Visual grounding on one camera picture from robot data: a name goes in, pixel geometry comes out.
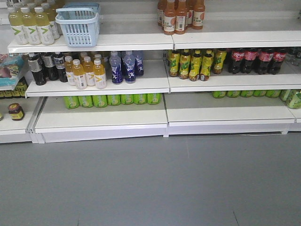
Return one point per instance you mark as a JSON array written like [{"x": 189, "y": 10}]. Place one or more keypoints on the light blue plastic basket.
[{"x": 80, "y": 23}]

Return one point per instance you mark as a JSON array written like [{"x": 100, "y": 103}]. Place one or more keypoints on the blue sports drink bottle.
[
  {"x": 139, "y": 70},
  {"x": 115, "y": 62},
  {"x": 129, "y": 62}
]

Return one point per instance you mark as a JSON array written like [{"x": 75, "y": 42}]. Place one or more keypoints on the yellow lemon tea bottle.
[
  {"x": 219, "y": 58},
  {"x": 206, "y": 66},
  {"x": 195, "y": 65},
  {"x": 173, "y": 59},
  {"x": 184, "y": 64}
]

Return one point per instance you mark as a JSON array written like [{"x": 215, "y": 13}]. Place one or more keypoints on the orange vitamin drink bottle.
[
  {"x": 79, "y": 74},
  {"x": 99, "y": 74},
  {"x": 89, "y": 72},
  {"x": 68, "y": 68}
]

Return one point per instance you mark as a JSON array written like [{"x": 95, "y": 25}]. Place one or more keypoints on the white metal shelf unit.
[{"x": 187, "y": 106}]

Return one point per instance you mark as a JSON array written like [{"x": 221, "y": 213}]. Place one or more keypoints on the orange C100 juice bottle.
[
  {"x": 198, "y": 15},
  {"x": 181, "y": 13},
  {"x": 169, "y": 18}
]

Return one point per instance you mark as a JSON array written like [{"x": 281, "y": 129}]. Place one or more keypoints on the black cola bottle red label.
[
  {"x": 277, "y": 60},
  {"x": 237, "y": 56},
  {"x": 249, "y": 57},
  {"x": 265, "y": 57}
]

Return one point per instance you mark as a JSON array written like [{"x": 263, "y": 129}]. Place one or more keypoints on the dark tea bottle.
[
  {"x": 59, "y": 63},
  {"x": 36, "y": 68},
  {"x": 49, "y": 63}
]

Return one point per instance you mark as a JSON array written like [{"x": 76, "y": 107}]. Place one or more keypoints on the red sauce jar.
[{"x": 16, "y": 112}]

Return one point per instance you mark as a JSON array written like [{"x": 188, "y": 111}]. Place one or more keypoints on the pale green drink bottle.
[
  {"x": 30, "y": 26},
  {"x": 43, "y": 26},
  {"x": 16, "y": 24}
]

